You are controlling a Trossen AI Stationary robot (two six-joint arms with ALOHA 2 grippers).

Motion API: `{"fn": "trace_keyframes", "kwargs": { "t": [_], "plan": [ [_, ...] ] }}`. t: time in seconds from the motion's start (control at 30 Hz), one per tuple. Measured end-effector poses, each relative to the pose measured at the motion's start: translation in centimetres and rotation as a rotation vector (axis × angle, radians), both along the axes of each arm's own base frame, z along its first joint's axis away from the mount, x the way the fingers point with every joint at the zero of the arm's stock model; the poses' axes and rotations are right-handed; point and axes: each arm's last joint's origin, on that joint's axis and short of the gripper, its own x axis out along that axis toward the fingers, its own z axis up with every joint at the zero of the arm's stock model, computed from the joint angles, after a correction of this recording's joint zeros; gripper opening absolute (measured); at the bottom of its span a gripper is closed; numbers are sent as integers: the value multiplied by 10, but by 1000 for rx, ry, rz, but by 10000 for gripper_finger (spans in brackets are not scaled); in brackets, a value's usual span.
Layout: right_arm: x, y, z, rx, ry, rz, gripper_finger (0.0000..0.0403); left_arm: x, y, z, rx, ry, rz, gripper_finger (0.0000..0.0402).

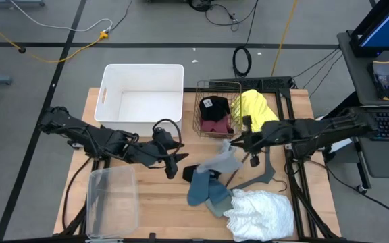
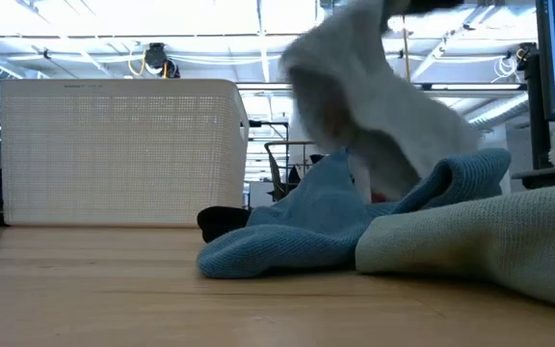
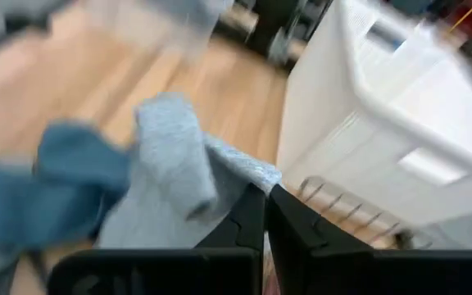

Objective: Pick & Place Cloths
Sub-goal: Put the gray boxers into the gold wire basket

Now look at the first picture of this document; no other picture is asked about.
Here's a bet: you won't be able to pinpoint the yellow cable with plug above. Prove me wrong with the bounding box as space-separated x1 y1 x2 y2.
0 12 109 64

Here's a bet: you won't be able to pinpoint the thin black cable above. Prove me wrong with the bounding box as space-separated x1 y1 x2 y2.
204 0 259 33

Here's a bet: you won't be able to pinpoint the gold wire basket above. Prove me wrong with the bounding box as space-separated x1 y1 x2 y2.
192 80 244 140

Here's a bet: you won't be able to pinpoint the white plastic storage bin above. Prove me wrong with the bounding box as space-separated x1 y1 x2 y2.
94 63 185 138

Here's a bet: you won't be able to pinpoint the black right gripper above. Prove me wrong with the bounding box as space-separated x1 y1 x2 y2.
230 116 296 169

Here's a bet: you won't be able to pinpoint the computer monitor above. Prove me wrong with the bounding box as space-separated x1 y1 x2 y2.
351 0 389 51

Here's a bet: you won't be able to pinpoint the light grey cloth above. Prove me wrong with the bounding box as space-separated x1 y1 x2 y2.
196 138 244 175

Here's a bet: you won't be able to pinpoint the grey and black work gloves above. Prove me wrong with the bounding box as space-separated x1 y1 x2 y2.
366 60 389 101

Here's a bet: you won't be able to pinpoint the coiled black cable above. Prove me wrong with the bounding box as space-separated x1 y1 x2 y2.
232 0 260 78

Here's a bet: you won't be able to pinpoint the clear plastic bin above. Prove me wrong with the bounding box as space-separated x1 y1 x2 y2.
85 165 140 240

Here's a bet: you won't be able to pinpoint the blue cloth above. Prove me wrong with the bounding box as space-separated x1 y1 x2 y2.
186 169 232 207

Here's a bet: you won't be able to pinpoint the grey clothes hanger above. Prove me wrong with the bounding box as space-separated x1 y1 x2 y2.
224 146 288 193

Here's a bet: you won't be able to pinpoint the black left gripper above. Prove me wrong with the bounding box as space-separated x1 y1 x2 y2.
125 127 190 180

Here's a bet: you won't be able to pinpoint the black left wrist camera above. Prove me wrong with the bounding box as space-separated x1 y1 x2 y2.
152 126 176 149

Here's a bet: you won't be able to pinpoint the small plain black cloth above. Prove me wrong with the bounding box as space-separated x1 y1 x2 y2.
182 164 222 183

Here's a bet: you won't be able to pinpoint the white textured cloth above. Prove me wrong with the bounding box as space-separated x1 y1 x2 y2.
223 188 295 242

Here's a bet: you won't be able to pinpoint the white cable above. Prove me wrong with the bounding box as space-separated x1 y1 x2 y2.
10 0 113 34

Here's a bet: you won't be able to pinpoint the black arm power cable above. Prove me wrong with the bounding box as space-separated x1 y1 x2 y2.
61 157 93 230
307 158 389 222

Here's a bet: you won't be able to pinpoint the black monitor stand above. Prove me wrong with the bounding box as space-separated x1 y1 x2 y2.
348 30 384 58

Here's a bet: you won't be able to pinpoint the black cloth with white tag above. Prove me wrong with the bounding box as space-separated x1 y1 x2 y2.
199 95 232 123

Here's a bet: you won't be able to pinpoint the maroon cloth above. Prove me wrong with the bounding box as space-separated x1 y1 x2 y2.
199 114 235 134

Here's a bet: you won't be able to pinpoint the sage green cloth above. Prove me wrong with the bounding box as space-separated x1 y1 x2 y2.
204 195 234 219

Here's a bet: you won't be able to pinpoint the grey equipment cart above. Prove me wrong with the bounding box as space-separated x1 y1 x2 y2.
336 30 389 180

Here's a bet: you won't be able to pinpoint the yellow cloth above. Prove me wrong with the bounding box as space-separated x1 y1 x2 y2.
230 88 280 133

